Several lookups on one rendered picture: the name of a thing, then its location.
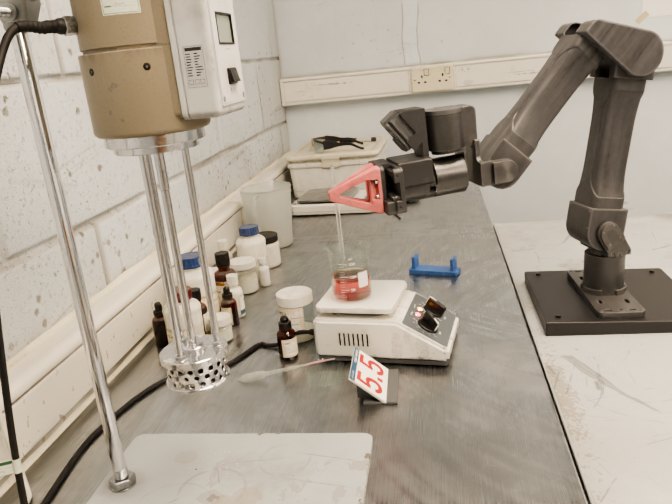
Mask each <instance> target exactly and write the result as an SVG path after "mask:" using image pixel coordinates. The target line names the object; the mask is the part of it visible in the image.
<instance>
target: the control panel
mask: <svg viewBox="0 0 672 504"><path fill-rule="evenodd" d="M427 300H428V299H426V298H424V297H422V296H420V295H418V294H417V293H416V294H415V296H414V298H413V300H412V302H411V304H410V306H409V308H408V310H407V313H406V315H405V317H404V319H403V321H402V323H403V324H404V325H406V326H408V327H410V328H411V329H413V330H415V331H417V332H419V333H421V334H422V335H424V336H426V337H428V338H430V339H432V340H433V341H435V342H437V343H439V344H441V345H442V346H444V347H446V348H447V346H448V342H449V339H450V335H451V332H452V328H453V325H454V321H455V318H456V314H454V313H452V312H450V311H448V310H446V311H445V312H444V314H443V316H442V317H441V318H437V317H435V318H436V319H437V321H438V322H439V323H440V324H439V326H438V331H437V333H429V332H427V331H425V330H423V329H422V328H421V327H420V326H419V325H418V320H419V319H420V318H422V317H423V315H424V313H425V312H426V311H425V309H424V305H425V304H426V302H427ZM418 307H421V308H422V311H421V310H419V309H418ZM416 312H418V313H420V316H418V315H416Z"/></svg>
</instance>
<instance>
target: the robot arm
mask: <svg viewBox="0 0 672 504"><path fill-rule="evenodd" d="M555 36H556V37H557V38H558V39H559V41H558V42H557V43H556V45H555V46H554V48H553V50H552V53H551V55H550V56H549V58H548V59H547V61H546V63H545V64H544V65H543V67H542V68H541V70H540V71H539V73H538V74H537V75H536V77H535V78H534V79H533V81H532V82H531V83H530V85H529V86H528V87H527V89H526V90H525V92H524V93H523V94H522V96H521V97H520V98H519V100H518V101H517V102H516V104H515V105H514V106H513V107H512V109H511V110H510V111H509V112H508V114H507V115H506V116H505V117H504V118H503V119H502V120H501V121H500V122H499V123H498V124H497V125H496V126H495V127H494V129H493V130H492V131H491V133H490V134H489V135H488V134H486V136H485V137H484V138H483V140H482V141H481V142H480V140H479V139H478V138H477V124H476V110H475V107H474V106H472V105H466V104H458V105H450V106H441V107H434V108H429V109H425V108H421V107H416V106H414V107H408V108H402V109H396V110H393V111H392V110H391V111H390V112H389V113H388V114H387V115H386V116H385V117H384V118H383V119H382V120H381V121H380V123H381V125H382V126H383V127H384V128H385V130H386V131H387V132H388V133H389V134H390V135H391V136H392V137H393V139H392V141H393V142H394V143H395V144H396V145H397V146H398V147H399V148H400V149H401V150H402V151H405V152H407V151H408V150H410V149H411V148H412V149H413V150H414V153H409V154H404V155H398V156H392V157H387V158H386V160H385V159H377V160H371V161H368V164H366V165H365V166H363V167H362V168H360V169H359V170H358V171H356V172H355V173H354V174H352V175H351V176H349V177H348V178H347V179H345V180H344V181H342V182H341V183H339V184H338V185H336V188H335V189H333V188H332V189H330V190H329V191H328V197H329V200H330V201H331V202H334V203H338V204H343V205H347V206H352V207H356V208H360V209H364V210H368V211H372V212H376V213H380V214H381V213H386V214H387V215H388V216H390V215H395V214H401V213H406V212H407V205H406V202H410V201H415V200H420V199H426V198H431V197H437V196H442V195H447V194H453V193H458V192H464V191H466V189H467V187H468V186H469V181H470V182H472V183H475V184H477V185H479V186H481V187H486V186H492V187H495V188H497V189H507V188H509V187H511V186H513V185H514V184H515V183H516V182H517V181H518V180H519V178H520V177H521V176H522V174H523V173H524V172H525V170H526V169H527V168H528V166H529V165H530V164H531V162H532V160H531V159H529V158H530V156H531V155H532V154H533V152H534V151H535V149H536V148H537V146H538V142H539V141H540V139H541V138H542V136H543V134H544V133H545V131H546V130H547V129H548V127H549V126H550V124H551V123H552V122H553V120H554V119H555V118H556V116H557V115H558V114H559V112H560V111H561V110H562V108H563V107H564V106H565V104H566V103H567V102H568V100H569V99H570V98H571V96H572V95H573V94H574V92H575V91H576V90H577V88H578V87H579V86H580V85H581V84H582V82H583V81H584V80H585V79H586V78H587V77H588V75H589V74H590V77H595V78H594V84H593V96H594V98H593V110H592V118H591V124H590V130H589V136H588V142H587V148H586V155H585V160H584V166H583V171H582V175H581V179H580V183H579V185H578V187H577V189H576V193H575V199H574V200H570V201H569V207H568V213H567V219H566V229H567V232H568V234H569V235H570V236H571V237H572V238H574V239H576V240H578V241H580V244H582V245H584V246H586V247H588V248H587V249H585V250H584V269H583V270H569V271H568V274H567V277H568V278H569V280H570V281H571V283H572V284H573V285H574V287H575V288H576V289H577V291H578V292H579V294H580V295H581V296H582V298H583V299H584V300H585V302H586V303H587V304H588V306H589V307H590V309H591V310H592V311H593V313H594V314H595V315H596V317H598V318H600V319H621V318H643V317H645V309H644V307H643V306H642V305H641V304H640V303H639V302H638V301H637V300H636V299H635V298H634V297H633V296H632V295H631V294H630V293H629V292H628V291H627V289H626V287H627V285H626V283H625V282H624V277H625V260H626V255H630V254H631V248H630V246H629V244H628V242H627V240H626V239H625V236H624V231H625V226H626V221H627V215H628V209H625V208H623V204H624V198H625V194H624V181H625V173H626V166H627V161H628V155H629V150H630V144H631V139H632V134H633V128H634V123H635V118H636V114H637V110H638V107H639V103H640V100H641V98H642V96H643V94H644V91H645V86H646V80H653V78H654V72H655V70H656V69H657V68H658V66H659V65H660V63H661V61H662V59H663V55H664V45H663V41H662V39H661V37H660V36H659V35H658V34H657V33H655V32H654V31H651V30H647V29H642V28H638V27H634V26H629V25H625V24H620V23H616V22H612V21H607V20H603V19H597V20H589V21H585V22H583V23H578V22H574V23H566V24H563V25H561V26H560V27H559V29H558V30H557V31H556V33H555ZM429 152H431V154H432V155H445V154H451V153H455V154H453V155H448V156H442V157H436V158H431V157H429ZM363 182H365V185H366V193H367V198H365V199H361V198H354V197H347V196H341V195H340V194H341V193H343V192H345V191H347V190H349V189H350V188H352V187H354V186H356V185H359V184H361V183H363Z"/></svg>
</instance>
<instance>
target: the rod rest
mask: <svg viewBox="0 0 672 504"><path fill-rule="evenodd" d="M411 258H412V267H411V268H410V269H409V274H416V275H432V276H447V277H457V276H458V274H459V273H460V272H461V269H460V267H457V259H456V255H453V258H452V259H450V266H432V265H419V257H418V253H416V254H415V256H414V257H411Z"/></svg>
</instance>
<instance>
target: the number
mask: <svg viewBox="0 0 672 504"><path fill-rule="evenodd" d="M384 374H385V367H383V366H382V365H380V364H379V363H377V362H376V361H374V360H373V359H371V358H370V357H368V356H367V355H365V354H364V353H362V352H361V351H359V357H358V363H357V370H356V376H355V380H356V381H357V382H359V383H360V384H362V385H363V386H365V387H366V388H367V389H369V390H370V391H372V392H373V393H375V394H376V395H378V396H379V397H381V398H382V399H383V387H384Z"/></svg>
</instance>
